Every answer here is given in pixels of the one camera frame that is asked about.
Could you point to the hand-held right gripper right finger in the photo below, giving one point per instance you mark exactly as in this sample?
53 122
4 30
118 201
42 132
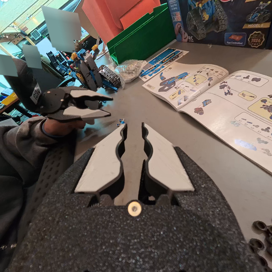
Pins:
167 170

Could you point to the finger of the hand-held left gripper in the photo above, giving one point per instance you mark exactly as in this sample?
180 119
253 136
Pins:
85 113
89 95

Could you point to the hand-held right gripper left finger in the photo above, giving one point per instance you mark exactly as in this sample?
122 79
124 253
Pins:
99 170

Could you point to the person's left forearm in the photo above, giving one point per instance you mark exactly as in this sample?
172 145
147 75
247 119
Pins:
21 138

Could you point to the grey desk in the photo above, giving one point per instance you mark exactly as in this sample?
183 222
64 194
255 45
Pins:
191 180

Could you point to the person's left hand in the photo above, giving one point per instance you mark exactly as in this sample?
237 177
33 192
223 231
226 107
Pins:
61 127

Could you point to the blue tracked toy robot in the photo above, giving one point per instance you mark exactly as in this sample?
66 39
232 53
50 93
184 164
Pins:
91 72

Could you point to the clear plastic bag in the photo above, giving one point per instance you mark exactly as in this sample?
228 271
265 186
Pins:
129 70

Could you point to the dark perforated panel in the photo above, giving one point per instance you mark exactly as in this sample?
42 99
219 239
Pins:
48 170

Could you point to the instruction booklet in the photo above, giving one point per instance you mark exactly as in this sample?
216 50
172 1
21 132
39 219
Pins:
212 106

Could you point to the green storage bin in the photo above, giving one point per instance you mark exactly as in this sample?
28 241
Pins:
144 38

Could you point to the blue sticker sheet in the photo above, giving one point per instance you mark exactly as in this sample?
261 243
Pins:
161 61

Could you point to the person's dark hoodie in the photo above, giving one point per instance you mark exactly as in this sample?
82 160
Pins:
10 212

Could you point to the pile of building pieces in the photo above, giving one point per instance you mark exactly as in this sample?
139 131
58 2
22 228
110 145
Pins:
261 244

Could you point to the dark blue toy set box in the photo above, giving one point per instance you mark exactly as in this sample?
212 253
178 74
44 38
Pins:
223 21

